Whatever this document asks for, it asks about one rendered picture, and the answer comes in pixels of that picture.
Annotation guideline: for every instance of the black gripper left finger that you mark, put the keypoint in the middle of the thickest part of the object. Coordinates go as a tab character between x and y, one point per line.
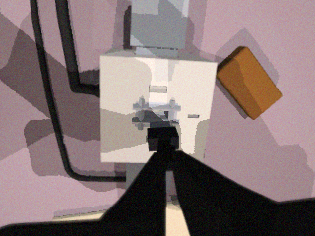
140	211

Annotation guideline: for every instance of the cream flat rectangular sheet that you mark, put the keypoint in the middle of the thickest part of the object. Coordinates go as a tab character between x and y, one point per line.
175	224

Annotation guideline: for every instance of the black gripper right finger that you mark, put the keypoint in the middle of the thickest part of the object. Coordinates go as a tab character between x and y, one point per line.
214	205

